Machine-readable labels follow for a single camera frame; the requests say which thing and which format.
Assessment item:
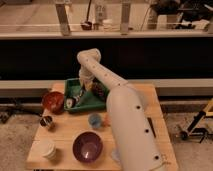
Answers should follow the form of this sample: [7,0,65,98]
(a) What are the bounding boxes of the blue cup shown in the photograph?
[88,113,102,129]

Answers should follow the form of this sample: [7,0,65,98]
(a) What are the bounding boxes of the green plastic tray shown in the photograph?
[64,78,109,113]

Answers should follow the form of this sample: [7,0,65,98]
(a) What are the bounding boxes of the dark grape bunch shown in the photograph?
[91,82,107,101]

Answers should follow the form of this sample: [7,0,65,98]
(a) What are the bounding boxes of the orange fruit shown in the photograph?
[103,114,110,127]

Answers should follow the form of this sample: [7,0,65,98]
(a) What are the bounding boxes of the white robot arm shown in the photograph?
[77,48,166,171]

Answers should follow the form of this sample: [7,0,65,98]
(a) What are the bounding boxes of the purple bowl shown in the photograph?
[72,131,103,163]

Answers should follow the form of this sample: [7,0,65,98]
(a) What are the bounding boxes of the yellow black floor stand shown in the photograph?
[179,98,213,142]

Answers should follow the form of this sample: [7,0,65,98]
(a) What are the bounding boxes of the small metal cup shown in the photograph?
[40,116,54,131]

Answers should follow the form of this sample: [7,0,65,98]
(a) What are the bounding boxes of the black remote control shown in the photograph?
[147,117,156,138]

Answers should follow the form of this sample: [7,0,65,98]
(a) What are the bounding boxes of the white paper cup stack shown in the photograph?
[39,139,56,160]

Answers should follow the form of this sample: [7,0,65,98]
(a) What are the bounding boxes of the red bowl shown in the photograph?
[42,91,64,114]

